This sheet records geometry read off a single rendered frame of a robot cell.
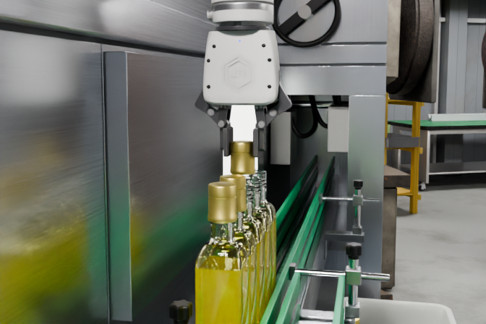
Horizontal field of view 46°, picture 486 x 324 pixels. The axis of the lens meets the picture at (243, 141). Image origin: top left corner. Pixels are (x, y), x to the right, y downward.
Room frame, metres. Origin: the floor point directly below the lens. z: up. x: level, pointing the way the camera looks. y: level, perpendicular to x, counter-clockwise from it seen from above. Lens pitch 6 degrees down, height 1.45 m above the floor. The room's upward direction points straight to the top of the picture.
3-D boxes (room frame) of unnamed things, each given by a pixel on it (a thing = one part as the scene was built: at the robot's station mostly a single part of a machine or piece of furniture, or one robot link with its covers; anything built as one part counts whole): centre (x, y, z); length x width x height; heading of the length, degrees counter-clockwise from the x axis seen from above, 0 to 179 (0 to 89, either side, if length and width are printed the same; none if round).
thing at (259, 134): (0.79, -0.03, 1.38); 0.03 x 0.03 x 0.07; 78
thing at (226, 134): (0.80, 0.03, 1.38); 0.03 x 0.03 x 0.07; 78
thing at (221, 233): (0.68, 0.02, 1.29); 0.03 x 0.03 x 0.05
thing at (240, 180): (0.74, 0.01, 1.31); 0.04 x 0.04 x 0.04
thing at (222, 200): (0.68, 0.02, 1.31); 0.04 x 0.04 x 0.04
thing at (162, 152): (1.15, 0.06, 1.32); 0.90 x 0.03 x 0.34; 168
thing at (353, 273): (0.96, -0.16, 1.12); 0.17 x 0.03 x 0.12; 78
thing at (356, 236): (1.58, -0.30, 1.07); 0.17 x 0.05 x 0.23; 78
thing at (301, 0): (1.79, -0.19, 1.66); 0.21 x 0.05 x 0.21; 78
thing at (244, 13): (0.79, 0.00, 1.54); 0.09 x 0.08 x 0.03; 78
